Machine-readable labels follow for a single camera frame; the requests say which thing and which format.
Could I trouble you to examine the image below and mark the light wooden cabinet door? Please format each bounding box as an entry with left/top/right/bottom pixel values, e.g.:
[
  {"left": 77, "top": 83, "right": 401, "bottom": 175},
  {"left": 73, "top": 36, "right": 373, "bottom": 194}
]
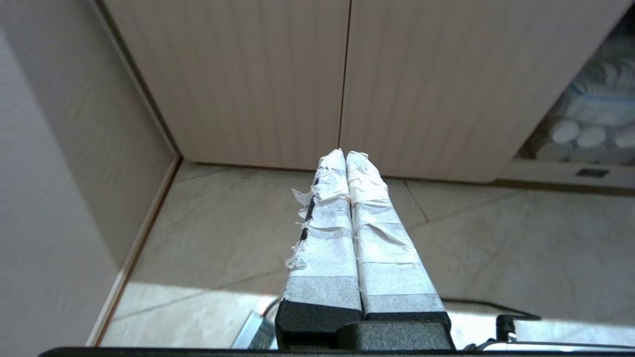
[
  {"left": 339, "top": 0, "right": 634, "bottom": 183},
  {"left": 102, "top": 0, "right": 352, "bottom": 171}
]

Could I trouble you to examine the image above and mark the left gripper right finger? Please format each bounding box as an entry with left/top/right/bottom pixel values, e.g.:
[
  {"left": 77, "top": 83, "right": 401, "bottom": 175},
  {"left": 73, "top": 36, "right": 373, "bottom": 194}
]
[{"left": 345, "top": 151, "right": 453, "bottom": 328}]

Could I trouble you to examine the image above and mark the white cup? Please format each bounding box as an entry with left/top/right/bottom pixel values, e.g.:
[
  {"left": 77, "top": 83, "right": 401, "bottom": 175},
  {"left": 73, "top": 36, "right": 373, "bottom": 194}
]
[
  {"left": 577, "top": 125, "right": 607, "bottom": 148},
  {"left": 614, "top": 125, "right": 635, "bottom": 149},
  {"left": 550, "top": 119, "right": 581, "bottom": 145}
]

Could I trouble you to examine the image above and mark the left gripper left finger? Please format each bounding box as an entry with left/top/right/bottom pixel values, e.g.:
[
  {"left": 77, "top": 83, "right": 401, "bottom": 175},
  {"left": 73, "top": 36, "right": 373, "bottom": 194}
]
[{"left": 275, "top": 148, "right": 363, "bottom": 349}]

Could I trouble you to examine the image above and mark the open wooden cabinet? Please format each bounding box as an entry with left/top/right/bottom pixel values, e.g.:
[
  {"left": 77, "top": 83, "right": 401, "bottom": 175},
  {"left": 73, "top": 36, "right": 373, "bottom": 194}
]
[{"left": 498, "top": 5, "right": 635, "bottom": 190}]

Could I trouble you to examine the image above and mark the light wooden side panel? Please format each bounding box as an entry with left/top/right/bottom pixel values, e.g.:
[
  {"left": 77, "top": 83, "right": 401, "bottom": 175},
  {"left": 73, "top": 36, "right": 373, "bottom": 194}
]
[{"left": 0, "top": 0, "right": 180, "bottom": 357}]

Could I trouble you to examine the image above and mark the stack of white plates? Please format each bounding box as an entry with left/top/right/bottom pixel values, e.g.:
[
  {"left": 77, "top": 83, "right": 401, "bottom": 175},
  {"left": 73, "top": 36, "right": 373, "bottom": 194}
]
[{"left": 563, "top": 32, "right": 635, "bottom": 125}]

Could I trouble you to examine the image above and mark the black cable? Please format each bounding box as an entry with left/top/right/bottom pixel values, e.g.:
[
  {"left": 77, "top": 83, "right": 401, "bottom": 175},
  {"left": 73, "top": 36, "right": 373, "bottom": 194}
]
[{"left": 441, "top": 297, "right": 541, "bottom": 319}]

